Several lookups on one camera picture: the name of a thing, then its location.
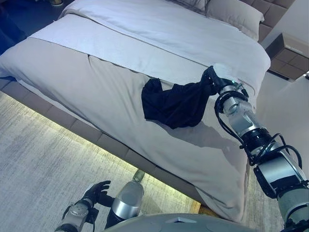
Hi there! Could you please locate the brown wooden nightstand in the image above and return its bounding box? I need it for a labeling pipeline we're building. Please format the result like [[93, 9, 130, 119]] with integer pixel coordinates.
[[260, 32, 309, 82]]

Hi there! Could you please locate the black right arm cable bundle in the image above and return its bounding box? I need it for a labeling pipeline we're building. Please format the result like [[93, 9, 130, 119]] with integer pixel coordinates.
[[213, 95, 305, 170]]

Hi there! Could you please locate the black garment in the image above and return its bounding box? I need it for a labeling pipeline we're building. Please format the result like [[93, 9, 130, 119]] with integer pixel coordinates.
[[141, 77, 217, 129]]

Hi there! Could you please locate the white duvet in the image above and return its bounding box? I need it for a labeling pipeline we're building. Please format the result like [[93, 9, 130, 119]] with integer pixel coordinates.
[[26, 0, 271, 97]]

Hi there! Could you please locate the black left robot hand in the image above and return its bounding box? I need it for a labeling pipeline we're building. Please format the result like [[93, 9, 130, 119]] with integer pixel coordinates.
[[83, 180, 115, 208]]

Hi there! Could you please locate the silver left robot leg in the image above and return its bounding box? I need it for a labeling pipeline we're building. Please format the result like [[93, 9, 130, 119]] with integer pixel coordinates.
[[105, 169, 145, 230]]

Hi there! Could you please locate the plain beige pillow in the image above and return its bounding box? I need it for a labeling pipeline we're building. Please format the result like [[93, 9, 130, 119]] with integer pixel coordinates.
[[205, 0, 265, 41]]

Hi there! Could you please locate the patterned grey cushion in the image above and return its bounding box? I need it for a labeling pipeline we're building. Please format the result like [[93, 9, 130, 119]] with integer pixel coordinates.
[[169, 0, 210, 12]]

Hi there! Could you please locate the bed with beige cover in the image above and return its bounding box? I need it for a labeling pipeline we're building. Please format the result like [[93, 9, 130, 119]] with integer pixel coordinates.
[[0, 37, 260, 222]]

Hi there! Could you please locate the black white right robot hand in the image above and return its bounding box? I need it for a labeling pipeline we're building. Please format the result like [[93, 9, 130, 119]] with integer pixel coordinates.
[[200, 63, 239, 96]]

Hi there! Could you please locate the grey robot torso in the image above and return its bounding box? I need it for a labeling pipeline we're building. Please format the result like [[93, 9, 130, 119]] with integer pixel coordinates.
[[101, 212, 261, 232]]

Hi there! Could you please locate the grey striped area rug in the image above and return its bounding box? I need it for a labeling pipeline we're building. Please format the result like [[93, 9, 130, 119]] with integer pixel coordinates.
[[0, 95, 285, 232]]

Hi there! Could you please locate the brown bed frame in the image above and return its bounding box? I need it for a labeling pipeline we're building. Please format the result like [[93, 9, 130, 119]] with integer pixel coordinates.
[[0, 76, 211, 213]]

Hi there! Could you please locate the brown tufted headboard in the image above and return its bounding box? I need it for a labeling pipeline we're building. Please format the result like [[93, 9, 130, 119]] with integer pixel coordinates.
[[248, 0, 297, 43]]

